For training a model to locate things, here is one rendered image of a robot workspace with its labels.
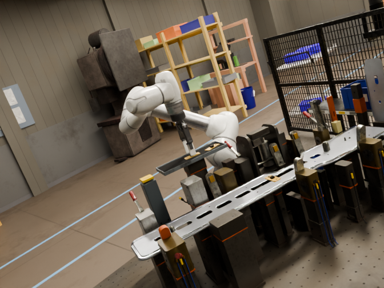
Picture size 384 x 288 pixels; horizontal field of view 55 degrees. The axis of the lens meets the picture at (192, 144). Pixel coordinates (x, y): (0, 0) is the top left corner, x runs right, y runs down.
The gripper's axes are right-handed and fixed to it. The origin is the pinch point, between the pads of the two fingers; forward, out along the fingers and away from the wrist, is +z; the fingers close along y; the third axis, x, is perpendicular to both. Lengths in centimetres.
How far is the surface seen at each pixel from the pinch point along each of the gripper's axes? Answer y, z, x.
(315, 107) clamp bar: 13, 3, 70
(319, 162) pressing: 38, 20, 47
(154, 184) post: 6.0, 8.2, -24.3
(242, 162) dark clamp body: 17.0, 12.4, 19.1
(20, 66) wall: -596, -115, -108
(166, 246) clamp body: 57, 14, -34
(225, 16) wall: -843, -91, 445
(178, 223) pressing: 31.8, 20.1, -23.7
